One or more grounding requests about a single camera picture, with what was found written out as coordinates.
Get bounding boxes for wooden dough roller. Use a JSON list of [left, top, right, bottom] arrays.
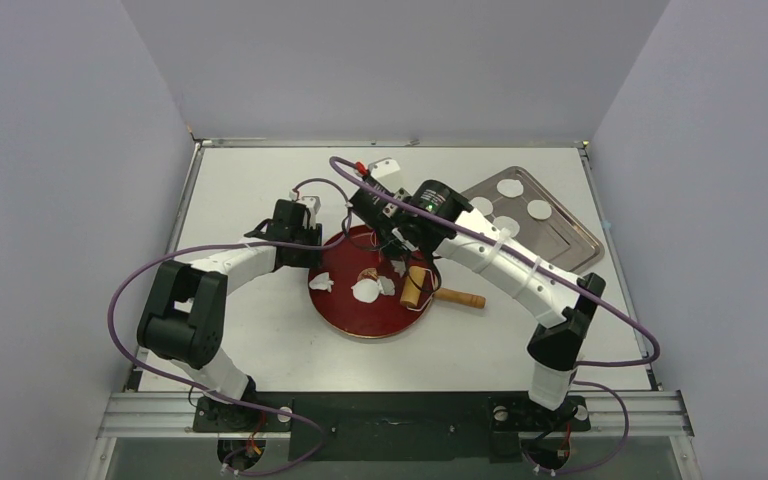
[[399, 266, 486, 311]]

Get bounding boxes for round cut dough wrapper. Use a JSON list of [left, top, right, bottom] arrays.
[[351, 278, 381, 304]]

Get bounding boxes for round red lacquer tray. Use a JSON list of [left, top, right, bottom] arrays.
[[308, 225, 424, 339]]

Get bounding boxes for white dough piece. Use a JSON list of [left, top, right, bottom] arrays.
[[308, 272, 334, 292]]

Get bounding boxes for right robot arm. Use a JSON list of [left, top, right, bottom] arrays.
[[350, 174, 605, 427]]

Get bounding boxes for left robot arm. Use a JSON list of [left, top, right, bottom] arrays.
[[137, 196, 323, 430]]

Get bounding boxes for torn white dough scrap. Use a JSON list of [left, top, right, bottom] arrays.
[[376, 259, 407, 296]]

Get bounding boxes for white dumpling wrapper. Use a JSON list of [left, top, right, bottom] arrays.
[[470, 197, 494, 217], [496, 178, 524, 198], [493, 216, 521, 238], [527, 199, 553, 221]]

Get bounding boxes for rectangular steel tray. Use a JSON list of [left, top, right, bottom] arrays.
[[462, 167, 605, 274]]

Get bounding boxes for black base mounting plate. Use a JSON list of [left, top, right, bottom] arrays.
[[192, 391, 591, 463]]

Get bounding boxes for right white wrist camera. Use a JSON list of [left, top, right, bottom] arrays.
[[367, 157, 404, 192]]

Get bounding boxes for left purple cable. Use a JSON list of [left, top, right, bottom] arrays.
[[106, 178, 353, 479]]

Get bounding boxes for aluminium frame rail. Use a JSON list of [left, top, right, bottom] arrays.
[[97, 392, 695, 441]]

